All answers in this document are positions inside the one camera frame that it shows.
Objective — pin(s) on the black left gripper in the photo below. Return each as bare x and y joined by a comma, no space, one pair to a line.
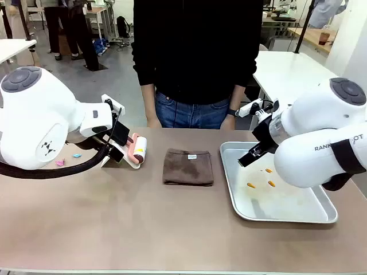
120,134

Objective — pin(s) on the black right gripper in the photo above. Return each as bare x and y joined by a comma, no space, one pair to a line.
265,133

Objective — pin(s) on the pink lint roller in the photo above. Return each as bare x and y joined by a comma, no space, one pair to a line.
140,143

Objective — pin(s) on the brown towel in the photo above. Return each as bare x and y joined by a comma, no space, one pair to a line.
187,167

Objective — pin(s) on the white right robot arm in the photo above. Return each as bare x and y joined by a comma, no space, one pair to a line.
309,120

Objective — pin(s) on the person's right forearm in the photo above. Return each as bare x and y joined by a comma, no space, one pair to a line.
149,100

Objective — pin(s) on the person's left forearm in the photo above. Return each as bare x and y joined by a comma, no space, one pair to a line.
235,96

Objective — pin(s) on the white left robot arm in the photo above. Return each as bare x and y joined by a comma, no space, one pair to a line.
28,114

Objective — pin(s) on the person's left hand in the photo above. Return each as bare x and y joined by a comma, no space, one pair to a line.
228,122

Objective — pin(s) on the person's right hand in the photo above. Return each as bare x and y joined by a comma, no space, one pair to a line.
153,122

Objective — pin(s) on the white folded stand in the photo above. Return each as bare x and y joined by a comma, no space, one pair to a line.
105,164

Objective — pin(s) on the blue paper scrap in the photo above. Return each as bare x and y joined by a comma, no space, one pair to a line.
77,155

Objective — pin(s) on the metal tray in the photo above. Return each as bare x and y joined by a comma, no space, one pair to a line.
258,200

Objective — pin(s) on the black wristwatch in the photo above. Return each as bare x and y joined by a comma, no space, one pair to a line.
232,112

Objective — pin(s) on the pink paper scrap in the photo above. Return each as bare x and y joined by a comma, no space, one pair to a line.
59,163

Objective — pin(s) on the brown floor plate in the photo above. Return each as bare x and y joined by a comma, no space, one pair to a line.
99,67

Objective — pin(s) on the large white table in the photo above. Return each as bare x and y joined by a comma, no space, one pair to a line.
286,71

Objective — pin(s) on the blue plastic bag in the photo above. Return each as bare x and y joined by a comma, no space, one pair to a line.
101,47

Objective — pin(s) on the beige chair back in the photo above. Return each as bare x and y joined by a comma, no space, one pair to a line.
263,47

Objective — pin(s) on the figure in black trousers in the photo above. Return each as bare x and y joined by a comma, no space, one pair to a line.
86,43

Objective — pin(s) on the person in black sweater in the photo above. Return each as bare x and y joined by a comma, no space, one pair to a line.
195,51

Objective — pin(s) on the cardboard box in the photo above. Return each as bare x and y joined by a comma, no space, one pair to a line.
64,46

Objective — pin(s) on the black backpack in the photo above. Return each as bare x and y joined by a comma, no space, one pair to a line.
123,27

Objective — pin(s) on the wooden table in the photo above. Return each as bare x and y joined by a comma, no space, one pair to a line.
309,37

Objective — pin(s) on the bystander in black trousers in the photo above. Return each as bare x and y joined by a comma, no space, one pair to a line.
57,28

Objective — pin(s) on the cluttered workbench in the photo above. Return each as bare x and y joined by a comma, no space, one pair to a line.
279,20

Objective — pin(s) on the plastic cup with dark drink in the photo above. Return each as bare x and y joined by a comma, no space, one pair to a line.
324,37

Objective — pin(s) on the black clamp pole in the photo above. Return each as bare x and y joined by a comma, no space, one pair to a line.
304,25
25,23

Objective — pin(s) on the wooden desk with white legs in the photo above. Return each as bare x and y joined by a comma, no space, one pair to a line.
96,11

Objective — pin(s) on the small white table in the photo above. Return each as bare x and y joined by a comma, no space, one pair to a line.
14,47

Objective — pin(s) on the bystander in light blue shirt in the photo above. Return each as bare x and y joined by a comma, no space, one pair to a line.
324,14

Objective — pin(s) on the figure in beige skirt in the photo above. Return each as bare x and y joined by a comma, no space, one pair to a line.
17,25

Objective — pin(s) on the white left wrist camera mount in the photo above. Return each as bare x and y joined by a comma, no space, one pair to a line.
116,106

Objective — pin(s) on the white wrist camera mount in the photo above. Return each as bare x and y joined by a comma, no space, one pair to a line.
246,109
116,106

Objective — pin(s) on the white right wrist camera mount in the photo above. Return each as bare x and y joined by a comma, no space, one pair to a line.
246,109

